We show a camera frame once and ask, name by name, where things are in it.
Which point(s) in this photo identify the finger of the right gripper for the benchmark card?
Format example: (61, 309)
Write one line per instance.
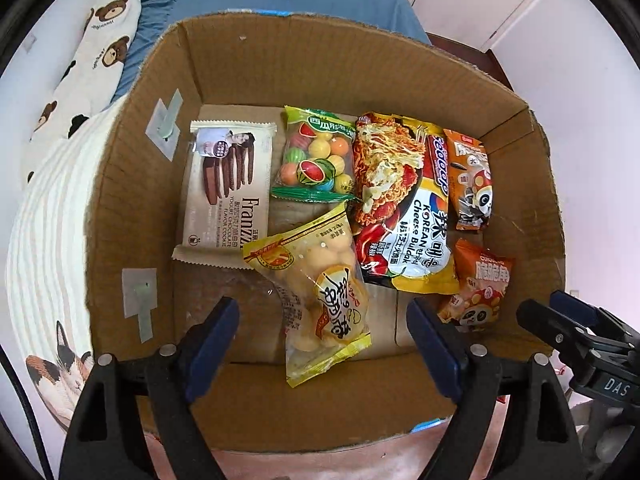
(601, 322)
(572, 341)

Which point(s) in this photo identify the yellow egg roll bag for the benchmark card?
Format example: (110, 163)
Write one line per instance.
(325, 303)

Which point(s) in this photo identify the Korean cheese noodle pack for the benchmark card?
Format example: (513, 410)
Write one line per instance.
(400, 216)

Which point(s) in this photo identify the striped cream duvet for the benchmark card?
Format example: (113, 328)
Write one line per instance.
(46, 267)

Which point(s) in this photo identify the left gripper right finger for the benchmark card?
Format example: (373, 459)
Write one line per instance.
(538, 439)

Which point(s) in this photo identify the white Franzzi cookie pack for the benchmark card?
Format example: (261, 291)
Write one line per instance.
(227, 192)

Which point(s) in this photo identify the green fruit candy bag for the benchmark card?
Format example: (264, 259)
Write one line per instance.
(317, 163)

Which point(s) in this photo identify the bear print long pillow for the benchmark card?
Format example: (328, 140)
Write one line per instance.
(88, 83)

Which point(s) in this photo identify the orange panda snack bag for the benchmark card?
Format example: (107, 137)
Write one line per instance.
(483, 280)
(470, 184)

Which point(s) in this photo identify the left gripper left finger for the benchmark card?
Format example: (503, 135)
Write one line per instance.
(106, 439)

